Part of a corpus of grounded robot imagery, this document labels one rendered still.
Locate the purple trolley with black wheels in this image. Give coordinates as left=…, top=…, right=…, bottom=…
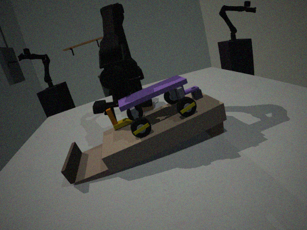
left=118, top=75, right=199, bottom=138

